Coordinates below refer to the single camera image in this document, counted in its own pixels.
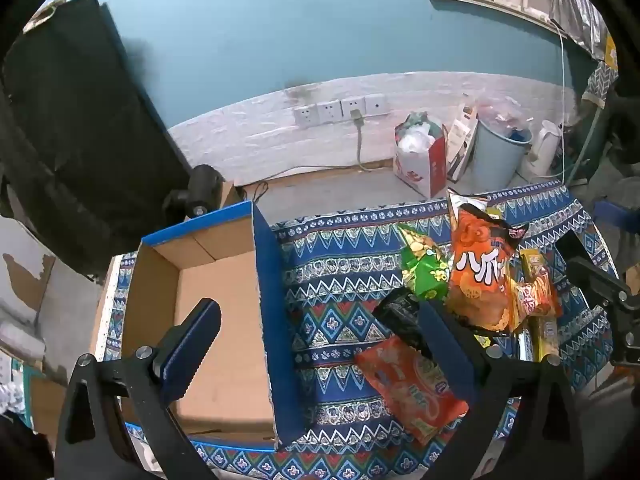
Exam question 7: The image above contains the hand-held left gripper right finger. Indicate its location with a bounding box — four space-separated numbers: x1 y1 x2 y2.
418 301 587 480

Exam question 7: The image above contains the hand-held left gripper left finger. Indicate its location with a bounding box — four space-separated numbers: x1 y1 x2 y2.
54 298 223 480

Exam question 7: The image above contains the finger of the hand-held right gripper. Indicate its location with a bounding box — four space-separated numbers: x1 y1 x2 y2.
554 231 632 310

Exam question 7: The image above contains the blue-sided cardboard box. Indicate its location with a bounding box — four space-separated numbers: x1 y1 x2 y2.
121 200 307 450

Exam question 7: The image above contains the orange-red snack packet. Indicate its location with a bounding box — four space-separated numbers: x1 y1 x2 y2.
354 335 470 446

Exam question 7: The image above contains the red-yellow fries snack packet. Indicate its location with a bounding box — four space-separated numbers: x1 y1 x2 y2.
510 270 564 333

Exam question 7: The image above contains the black yellow-label snack packet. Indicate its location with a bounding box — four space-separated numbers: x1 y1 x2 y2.
372 287 438 358

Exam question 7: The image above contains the long yellow snack packet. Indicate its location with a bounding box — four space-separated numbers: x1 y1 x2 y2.
520 249 562 363

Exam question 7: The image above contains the large orange snack packet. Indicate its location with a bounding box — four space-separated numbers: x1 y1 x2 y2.
445 187 530 336

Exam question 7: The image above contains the green snack packet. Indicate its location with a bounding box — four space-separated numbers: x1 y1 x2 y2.
397 224 451 303

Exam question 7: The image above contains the blue stool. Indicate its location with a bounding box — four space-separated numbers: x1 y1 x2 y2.
594 199 640 233

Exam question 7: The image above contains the green pole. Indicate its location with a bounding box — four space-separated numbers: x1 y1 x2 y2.
575 105 606 181

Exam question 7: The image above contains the blue patterned tablecloth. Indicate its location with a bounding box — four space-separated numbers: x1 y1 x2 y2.
102 182 621 480

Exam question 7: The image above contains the white kettle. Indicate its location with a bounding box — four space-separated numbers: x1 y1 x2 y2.
520 120 563 181

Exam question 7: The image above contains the light blue bin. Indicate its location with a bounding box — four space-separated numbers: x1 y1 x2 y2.
470 110 533 191

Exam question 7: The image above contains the brown cardboard carton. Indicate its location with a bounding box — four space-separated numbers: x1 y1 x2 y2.
30 375 67 435

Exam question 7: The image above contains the black cylindrical fixture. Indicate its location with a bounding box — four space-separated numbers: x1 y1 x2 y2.
162 164 225 221

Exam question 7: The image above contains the grey chevron cloth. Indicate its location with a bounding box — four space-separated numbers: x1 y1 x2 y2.
582 60 619 108

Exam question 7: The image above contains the red and white paper bag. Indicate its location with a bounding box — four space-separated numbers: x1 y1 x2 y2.
394 112 448 200

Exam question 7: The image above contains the white carton box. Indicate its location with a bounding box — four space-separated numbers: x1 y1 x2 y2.
446 94 478 183

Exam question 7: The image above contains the black fabric panel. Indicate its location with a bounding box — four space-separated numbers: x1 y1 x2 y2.
0 0 193 281

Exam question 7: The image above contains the silver foil sheet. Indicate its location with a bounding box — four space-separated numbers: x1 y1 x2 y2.
550 0 607 56

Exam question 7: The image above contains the thin black floor cable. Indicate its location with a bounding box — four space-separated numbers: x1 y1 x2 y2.
242 180 271 202

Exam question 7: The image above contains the grey plug with cable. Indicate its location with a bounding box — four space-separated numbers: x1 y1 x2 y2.
350 109 382 172

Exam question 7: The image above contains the white wall shelf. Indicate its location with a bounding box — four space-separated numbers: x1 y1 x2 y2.
425 0 566 26

